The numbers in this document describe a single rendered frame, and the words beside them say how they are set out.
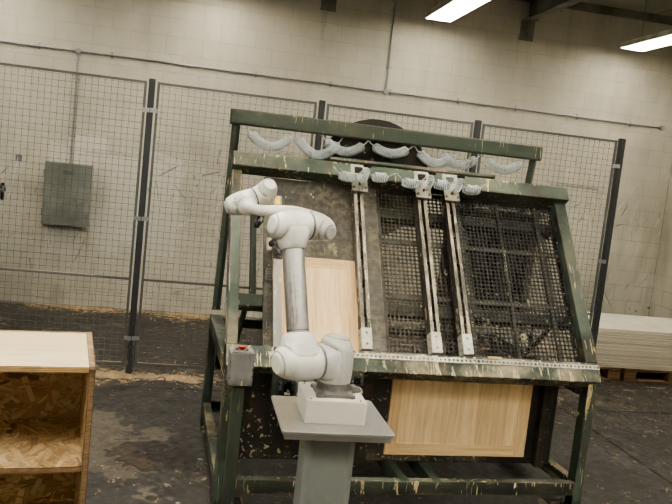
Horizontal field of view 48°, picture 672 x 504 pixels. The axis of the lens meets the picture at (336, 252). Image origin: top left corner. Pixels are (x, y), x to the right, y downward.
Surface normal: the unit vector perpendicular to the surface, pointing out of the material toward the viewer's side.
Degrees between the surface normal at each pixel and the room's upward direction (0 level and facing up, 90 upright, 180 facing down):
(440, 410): 90
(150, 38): 90
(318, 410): 90
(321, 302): 56
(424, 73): 90
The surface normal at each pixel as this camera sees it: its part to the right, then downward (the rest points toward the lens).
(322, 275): 0.25, -0.46
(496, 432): 0.22, 0.12
